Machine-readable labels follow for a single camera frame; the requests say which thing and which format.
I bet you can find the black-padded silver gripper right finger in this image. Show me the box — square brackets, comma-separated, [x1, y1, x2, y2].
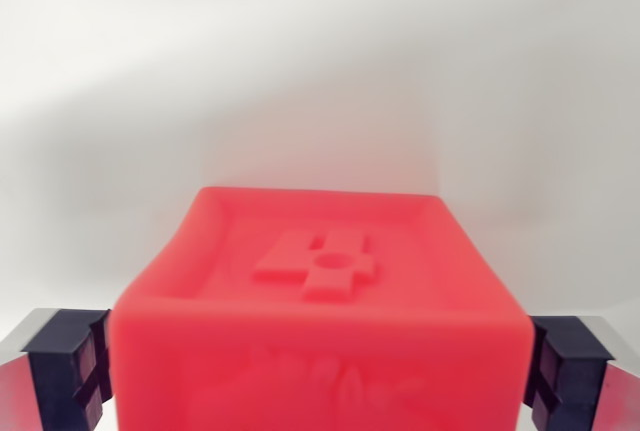
[519, 314, 640, 431]

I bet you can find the black-padded silver gripper left finger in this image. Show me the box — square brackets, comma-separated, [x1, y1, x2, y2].
[0, 306, 116, 431]

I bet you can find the red embossed cube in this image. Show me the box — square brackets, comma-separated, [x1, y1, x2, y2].
[106, 184, 538, 431]

